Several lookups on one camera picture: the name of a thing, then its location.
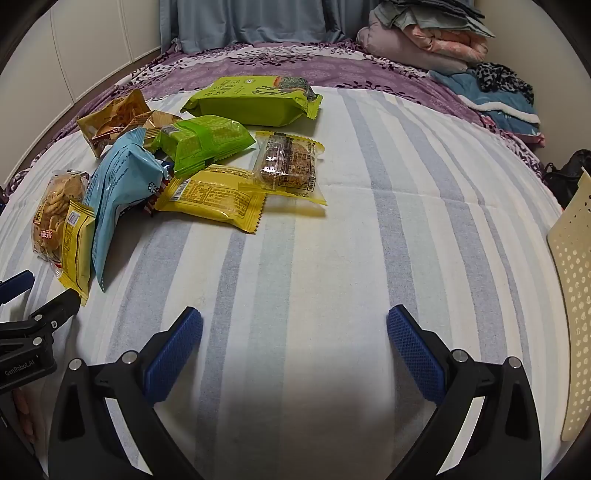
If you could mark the large green snack packet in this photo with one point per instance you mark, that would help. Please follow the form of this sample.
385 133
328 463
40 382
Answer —
249 104

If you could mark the small green snack packet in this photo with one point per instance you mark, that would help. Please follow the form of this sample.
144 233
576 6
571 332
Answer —
203 138

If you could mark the clear nut bar packet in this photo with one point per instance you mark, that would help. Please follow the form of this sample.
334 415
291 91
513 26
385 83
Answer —
286 166

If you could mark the black bag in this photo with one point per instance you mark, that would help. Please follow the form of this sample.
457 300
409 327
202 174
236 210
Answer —
570 175

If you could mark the narrow yellow snack packet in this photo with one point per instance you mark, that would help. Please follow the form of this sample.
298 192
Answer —
76 249

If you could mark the clear cookie bag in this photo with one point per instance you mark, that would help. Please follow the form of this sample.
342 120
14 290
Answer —
53 207

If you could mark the blue fleece blanket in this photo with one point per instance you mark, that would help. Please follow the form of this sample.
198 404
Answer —
498 108

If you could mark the white wardrobe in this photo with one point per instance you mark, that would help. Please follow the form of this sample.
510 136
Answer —
83 41

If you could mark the dark grey folded blanket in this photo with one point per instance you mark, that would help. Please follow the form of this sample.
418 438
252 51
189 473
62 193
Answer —
438 7

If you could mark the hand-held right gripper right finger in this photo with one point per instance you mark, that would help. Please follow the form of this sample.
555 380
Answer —
415 355

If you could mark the striped blanket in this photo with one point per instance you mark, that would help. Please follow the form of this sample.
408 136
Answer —
346 240

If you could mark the purple floral bed sheet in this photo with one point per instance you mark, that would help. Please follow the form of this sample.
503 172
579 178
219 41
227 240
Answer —
300 69

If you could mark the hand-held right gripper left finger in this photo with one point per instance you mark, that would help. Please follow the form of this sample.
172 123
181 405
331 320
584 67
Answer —
173 357

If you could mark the light blue snack packet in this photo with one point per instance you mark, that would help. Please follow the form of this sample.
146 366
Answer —
120 194

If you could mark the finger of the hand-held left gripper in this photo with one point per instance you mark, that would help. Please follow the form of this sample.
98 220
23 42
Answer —
57 307
18 282

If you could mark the leopard print cloth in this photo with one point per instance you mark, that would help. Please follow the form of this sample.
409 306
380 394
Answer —
501 78

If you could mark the brown gold snack packet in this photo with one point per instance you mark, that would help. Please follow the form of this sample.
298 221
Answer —
115 115

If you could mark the blue curtain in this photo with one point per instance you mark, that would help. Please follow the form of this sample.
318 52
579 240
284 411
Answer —
254 23

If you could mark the dark blue snack packet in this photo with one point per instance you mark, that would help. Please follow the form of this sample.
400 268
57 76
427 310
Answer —
162 165

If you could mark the person's left hand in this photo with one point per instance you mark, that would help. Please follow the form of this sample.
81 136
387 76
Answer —
27 415

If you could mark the pale green folded blanket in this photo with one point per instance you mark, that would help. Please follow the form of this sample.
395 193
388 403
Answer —
415 21

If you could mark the pink floral folded quilt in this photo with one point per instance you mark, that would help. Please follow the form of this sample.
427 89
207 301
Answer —
452 46

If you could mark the cream perforated plastic basket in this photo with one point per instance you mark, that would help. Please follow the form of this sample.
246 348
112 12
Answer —
575 300

